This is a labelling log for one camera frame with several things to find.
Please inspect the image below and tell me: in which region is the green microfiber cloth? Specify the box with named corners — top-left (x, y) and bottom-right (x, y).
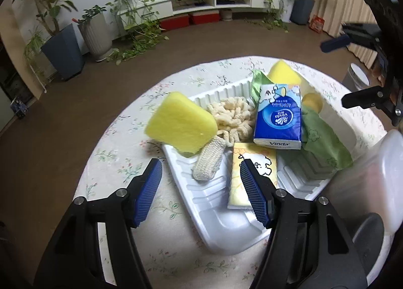
top-left (251, 70), bottom-right (353, 170)

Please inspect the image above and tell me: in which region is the translucent plastic storage container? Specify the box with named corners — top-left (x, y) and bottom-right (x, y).
top-left (322, 130), bottom-right (402, 236)

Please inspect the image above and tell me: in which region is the blue Vinda tissue pack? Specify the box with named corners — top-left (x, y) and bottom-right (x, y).
top-left (253, 83), bottom-right (302, 150)

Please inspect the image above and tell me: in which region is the grey cylindrical trash can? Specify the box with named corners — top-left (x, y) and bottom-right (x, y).
top-left (342, 63), bottom-right (370, 92)

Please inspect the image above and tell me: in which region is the red storage box right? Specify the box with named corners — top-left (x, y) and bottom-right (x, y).
top-left (190, 10), bottom-right (220, 25)

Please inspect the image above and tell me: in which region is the cream chenille mop pad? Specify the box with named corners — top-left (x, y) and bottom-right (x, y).
top-left (207, 96), bottom-right (256, 147)

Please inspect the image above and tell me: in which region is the small blue box on floor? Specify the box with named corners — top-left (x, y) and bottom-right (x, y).
top-left (10, 97), bottom-right (28, 119)

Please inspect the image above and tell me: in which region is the trailing green vine plant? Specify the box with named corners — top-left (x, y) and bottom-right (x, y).
top-left (107, 0), bottom-right (169, 65)

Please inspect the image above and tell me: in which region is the plant in white ribbed pot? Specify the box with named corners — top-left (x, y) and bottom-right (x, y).
top-left (72, 5), bottom-right (113, 62)

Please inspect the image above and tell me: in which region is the red paper bag on floor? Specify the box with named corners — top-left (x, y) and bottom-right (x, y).
top-left (309, 14), bottom-right (325, 34)

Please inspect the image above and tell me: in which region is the small round yellow sponge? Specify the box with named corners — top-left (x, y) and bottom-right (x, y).
top-left (302, 93), bottom-right (323, 114)

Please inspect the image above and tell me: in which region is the beige window curtain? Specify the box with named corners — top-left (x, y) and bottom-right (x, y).
top-left (309, 0), bottom-right (383, 71)

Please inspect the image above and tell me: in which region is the small white pot under console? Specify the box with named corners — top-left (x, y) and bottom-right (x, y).
top-left (220, 9), bottom-right (233, 21)

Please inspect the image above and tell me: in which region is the red storage box left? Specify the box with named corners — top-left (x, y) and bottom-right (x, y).
top-left (160, 14), bottom-right (190, 31)

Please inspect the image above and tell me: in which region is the white plastic tray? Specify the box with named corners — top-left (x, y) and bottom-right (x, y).
top-left (160, 77), bottom-right (358, 256)

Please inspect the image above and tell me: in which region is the yellow cartoon tissue pack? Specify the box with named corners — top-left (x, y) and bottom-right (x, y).
top-left (226, 141), bottom-right (279, 211)

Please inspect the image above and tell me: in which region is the tall plant in blue pot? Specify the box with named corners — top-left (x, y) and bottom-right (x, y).
top-left (13, 0), bottom-right (85, 81)

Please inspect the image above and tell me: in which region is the red storage box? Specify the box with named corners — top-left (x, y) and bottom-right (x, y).
top-left (160, 14), bottom-right (190, 31)
top-left (190, 10), bottom-right (220, 25)

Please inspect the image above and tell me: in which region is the white TV console shelf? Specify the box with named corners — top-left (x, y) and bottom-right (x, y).
top-left (121, 0), bottom-right (283, 30)

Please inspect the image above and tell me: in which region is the large yellow sponge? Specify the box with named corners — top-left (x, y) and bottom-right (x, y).
top-left (145, 92), bottom-right (218, 154)

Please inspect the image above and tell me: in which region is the cream knitted scrubber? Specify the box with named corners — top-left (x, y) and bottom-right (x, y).
top-left (193, 136), bottom-right (226, 182)

